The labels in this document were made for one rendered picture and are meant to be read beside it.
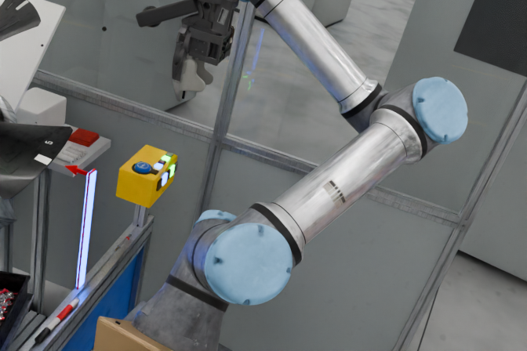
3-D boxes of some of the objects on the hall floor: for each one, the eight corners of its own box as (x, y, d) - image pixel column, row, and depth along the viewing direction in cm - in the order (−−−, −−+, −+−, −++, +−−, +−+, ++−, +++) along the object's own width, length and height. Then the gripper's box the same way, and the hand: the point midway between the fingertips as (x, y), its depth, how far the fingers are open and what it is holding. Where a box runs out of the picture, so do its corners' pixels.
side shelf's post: (34, 313, 227) (43, 139, 188) (42, 316, 227) (53, 143, 188) (27, 319, 224) (36, 144, 185) (36, 322, 223) (46, 148, 184)
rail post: (111, 398, 202) (138, 232, 166) (121, 402, 202) (150, 237, 165) (106, 407, 199) (132, 240, 162) (116, 410, 198) (144, 244, 162)
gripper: (227, 3, 88) (203, 119, 98) (245, -6, 97) (220, 101, 107) (178, -13, 89) (159, 104, 99) (200, -20, 98) (180, 88, 108)
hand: (178, 92), depth 103 cm, fingers closed
